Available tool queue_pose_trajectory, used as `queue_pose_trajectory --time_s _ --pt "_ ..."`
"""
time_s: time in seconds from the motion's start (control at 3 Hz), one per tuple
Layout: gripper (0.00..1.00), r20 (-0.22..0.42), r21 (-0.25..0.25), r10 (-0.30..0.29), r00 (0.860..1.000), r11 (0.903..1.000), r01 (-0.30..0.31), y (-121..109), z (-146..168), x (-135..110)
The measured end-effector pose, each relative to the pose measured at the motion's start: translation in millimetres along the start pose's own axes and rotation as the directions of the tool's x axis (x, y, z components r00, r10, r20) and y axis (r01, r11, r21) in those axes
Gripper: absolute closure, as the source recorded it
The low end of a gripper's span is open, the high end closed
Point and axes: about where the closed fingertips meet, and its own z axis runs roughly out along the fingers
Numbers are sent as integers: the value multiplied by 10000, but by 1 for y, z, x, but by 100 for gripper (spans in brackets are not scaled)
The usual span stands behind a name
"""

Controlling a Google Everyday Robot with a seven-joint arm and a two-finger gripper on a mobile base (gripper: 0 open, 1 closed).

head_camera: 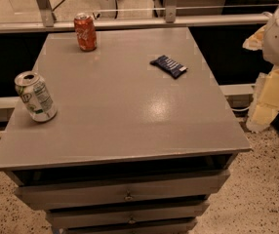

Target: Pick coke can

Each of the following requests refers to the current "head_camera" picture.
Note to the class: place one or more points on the grey drawer cabinet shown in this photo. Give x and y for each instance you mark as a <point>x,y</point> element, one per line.
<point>119,116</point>

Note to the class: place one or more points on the bottom grey drawer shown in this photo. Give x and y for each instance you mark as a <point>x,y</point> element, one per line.
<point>172,226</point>

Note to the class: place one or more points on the blue snack bar wrapper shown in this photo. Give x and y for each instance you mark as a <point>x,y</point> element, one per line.
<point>170,66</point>

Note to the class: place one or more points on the green white soda can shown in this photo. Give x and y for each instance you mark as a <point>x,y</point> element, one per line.
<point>33,92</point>

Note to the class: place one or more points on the middle grey drawer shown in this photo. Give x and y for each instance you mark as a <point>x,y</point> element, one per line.
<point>127,215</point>

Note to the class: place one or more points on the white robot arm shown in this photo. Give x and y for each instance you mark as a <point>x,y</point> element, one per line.
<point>266,39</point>

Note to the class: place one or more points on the top grey drawer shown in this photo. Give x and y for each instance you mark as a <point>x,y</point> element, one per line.
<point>125,190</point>

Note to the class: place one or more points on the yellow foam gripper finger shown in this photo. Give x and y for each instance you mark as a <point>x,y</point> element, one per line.
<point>265,105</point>

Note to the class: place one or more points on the metal railing frame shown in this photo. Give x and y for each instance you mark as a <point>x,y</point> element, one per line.
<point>18,16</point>

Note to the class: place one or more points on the grey drawer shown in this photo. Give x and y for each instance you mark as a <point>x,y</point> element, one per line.
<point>172,226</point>
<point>127,215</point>
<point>125,190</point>

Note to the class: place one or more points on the red coke can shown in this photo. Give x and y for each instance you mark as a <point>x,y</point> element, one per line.
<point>85,31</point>

